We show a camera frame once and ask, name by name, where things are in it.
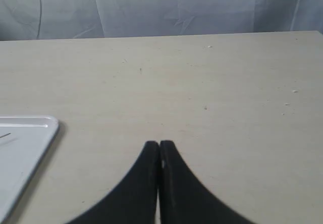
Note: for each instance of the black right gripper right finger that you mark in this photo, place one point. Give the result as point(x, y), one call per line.
point(183, 198)

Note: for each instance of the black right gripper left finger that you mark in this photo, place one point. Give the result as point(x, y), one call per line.
point(133, 199)

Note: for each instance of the white plastic tray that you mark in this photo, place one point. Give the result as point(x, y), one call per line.
point(24, 142)

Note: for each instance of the grey backdrop curtain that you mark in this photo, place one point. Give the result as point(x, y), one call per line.
point(61, 19)

